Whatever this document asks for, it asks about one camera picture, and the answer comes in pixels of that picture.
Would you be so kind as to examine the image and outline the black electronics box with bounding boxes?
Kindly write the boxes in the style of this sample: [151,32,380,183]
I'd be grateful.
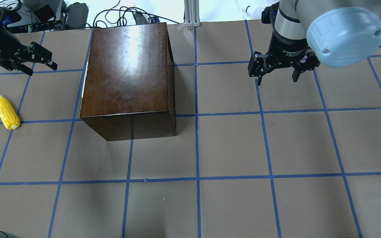
[5,0,67,33]

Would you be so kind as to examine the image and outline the yellow corn cob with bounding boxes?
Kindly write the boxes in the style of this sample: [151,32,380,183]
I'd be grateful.
[0,95,20,130]

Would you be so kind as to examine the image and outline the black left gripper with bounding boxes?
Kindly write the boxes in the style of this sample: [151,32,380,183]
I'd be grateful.
[0,42,58,76]

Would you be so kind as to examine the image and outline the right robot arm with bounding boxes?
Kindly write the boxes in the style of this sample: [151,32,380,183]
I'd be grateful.
[248,0,381,85]

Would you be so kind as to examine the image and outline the dark brown wooden cabinet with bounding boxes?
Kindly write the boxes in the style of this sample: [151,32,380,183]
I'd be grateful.
[80,23,177,141]

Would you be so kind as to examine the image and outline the black power adapter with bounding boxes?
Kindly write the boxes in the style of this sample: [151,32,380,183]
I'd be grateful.
[65,3,89,28]

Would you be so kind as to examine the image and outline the aluminium frame post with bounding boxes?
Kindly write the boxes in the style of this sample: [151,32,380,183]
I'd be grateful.
[184,0,201,27]

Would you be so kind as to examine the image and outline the black cables on floor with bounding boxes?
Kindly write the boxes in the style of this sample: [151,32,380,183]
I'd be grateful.
[91,6,180,28]

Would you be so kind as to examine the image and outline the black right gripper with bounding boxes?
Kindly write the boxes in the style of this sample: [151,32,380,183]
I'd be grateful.
[248,35,320,86]

